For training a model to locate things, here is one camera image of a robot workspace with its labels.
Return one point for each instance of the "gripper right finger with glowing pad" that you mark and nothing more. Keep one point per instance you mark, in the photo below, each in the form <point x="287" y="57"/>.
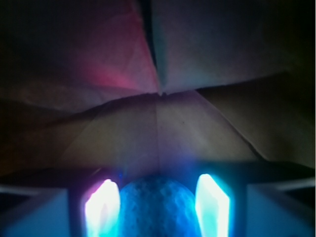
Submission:
<point x="255" y="209"/>

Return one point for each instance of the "blue knitted ball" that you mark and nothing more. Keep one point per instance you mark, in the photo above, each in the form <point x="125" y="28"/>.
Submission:
<point x="156" y="206"/>

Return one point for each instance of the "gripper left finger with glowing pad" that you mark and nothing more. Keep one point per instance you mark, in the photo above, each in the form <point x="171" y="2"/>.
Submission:
<point x="91" y="211"/>

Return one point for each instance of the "brown paper bag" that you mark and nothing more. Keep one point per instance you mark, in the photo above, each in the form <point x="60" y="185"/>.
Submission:
<point x="156" y="86"/>

